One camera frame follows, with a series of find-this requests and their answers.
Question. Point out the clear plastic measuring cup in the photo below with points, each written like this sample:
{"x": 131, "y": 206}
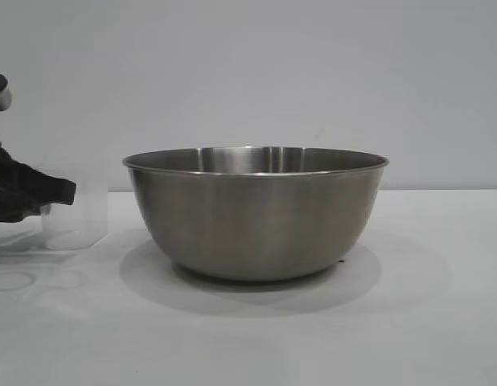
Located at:
{"x": 87, "y": 219}

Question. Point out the stainless steel mixing bowl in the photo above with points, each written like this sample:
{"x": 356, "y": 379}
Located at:
{"x": 252, "y": 225}

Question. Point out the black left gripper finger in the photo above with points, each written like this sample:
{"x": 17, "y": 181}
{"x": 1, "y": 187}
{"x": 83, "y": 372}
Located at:
{"x": 39, "y": 187}
{"x": 15, "y": 207}

